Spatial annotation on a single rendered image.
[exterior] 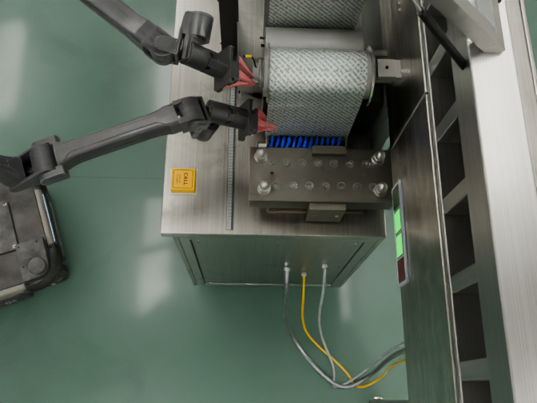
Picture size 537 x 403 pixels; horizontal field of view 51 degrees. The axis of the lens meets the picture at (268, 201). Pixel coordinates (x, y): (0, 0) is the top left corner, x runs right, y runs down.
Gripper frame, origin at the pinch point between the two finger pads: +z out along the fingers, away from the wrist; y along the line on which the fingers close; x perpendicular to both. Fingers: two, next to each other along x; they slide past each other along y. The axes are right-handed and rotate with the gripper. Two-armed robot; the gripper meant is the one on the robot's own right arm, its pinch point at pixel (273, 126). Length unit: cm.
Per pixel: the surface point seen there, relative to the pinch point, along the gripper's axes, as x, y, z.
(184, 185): -25.0, 12.2, -15.8
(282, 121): 4.6, 0.2, 0.2
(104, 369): -125, 61, -10
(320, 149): 3.2, 5.4, 13.1
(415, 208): 34.6, 30.7, 16.4
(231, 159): -21.2, 2.5, -2.6
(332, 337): -82, 47, 76
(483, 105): 66, 24, 3
